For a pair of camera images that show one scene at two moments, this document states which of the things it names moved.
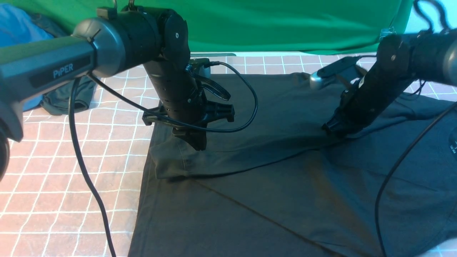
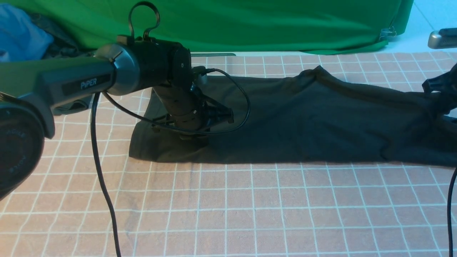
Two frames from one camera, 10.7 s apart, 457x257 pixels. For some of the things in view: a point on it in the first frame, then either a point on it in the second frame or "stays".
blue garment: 18,26 stays
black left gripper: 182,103 stays
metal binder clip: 387,31 stays
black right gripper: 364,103 -> 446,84
